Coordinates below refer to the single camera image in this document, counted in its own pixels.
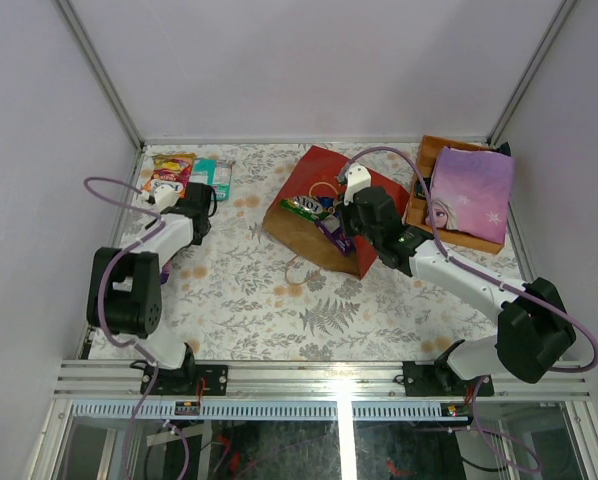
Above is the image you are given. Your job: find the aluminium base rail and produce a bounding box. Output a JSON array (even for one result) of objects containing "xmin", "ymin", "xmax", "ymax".
[{"xmin": 53, "ymin": 360, "xmax": 592, "ymax": 403}]

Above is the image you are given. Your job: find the orange Fox's candy bag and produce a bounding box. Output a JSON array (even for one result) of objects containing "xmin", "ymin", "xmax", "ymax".
[{"xmin": 142, "ymin": 153, "xmax": 197, "ymax": 198}]

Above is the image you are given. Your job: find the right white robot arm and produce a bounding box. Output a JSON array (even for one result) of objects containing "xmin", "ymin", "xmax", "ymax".
[{"xmin": 337, "ymin": 186, "xmax": 576, "ymax": 395}]

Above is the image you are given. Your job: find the teal snack packet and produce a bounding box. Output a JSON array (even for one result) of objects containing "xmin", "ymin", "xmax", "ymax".
[{"xmin": 190, "ymin": 158, "xmax": 234, "ymax": 201}]

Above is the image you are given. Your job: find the wooden tray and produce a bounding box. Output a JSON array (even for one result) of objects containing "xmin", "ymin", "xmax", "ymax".
[{"xmin": 402, "ymin": 134, "xmax": 508, "ymax": 256}]

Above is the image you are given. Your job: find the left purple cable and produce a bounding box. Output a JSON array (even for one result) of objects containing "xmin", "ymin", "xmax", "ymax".
[{"xmin": 82, "ymin": 175, "xmax": 165, "ymax": 416}]

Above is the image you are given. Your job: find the green Fox's candy bag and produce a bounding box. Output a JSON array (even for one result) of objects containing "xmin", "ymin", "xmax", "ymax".
[{"xmin": 280, "ymin": 195, "xmax": 336, "ymax": 222}]

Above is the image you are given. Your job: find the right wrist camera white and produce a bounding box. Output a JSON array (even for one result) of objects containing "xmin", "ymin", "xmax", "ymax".
[{"xmin": 336, "ymin": 163, "xmax": 372, "ymax": 205}]

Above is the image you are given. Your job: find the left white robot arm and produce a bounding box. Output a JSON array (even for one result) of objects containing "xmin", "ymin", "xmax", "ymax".
[{"xmin": 86, "ymin": 182, "xmax": 217, "ymax": 395}]

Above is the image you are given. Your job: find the red paper bag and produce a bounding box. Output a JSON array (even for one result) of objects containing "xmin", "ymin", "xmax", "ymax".
[{"xmin": 262, "ymin": 144, "xmax": 414, "ymax": 279}]

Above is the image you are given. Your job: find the purple chocolate bar wrapper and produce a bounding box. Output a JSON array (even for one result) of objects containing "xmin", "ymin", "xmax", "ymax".
[{"xmin": 315, "ymin": 216, "xmax": 354, "ymax": 256}]

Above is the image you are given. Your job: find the purple Frozen bag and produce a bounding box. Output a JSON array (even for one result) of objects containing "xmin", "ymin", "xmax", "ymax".
[{"xmin": 425, "ymin": 147, "xmax": 515, "ymax": 244}]

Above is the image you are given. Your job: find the purple Fox's candy bag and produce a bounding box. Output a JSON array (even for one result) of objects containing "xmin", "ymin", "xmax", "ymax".
[{"xmin": 160, "ymin": 262, "xmax": 171, "ymax": 285}]

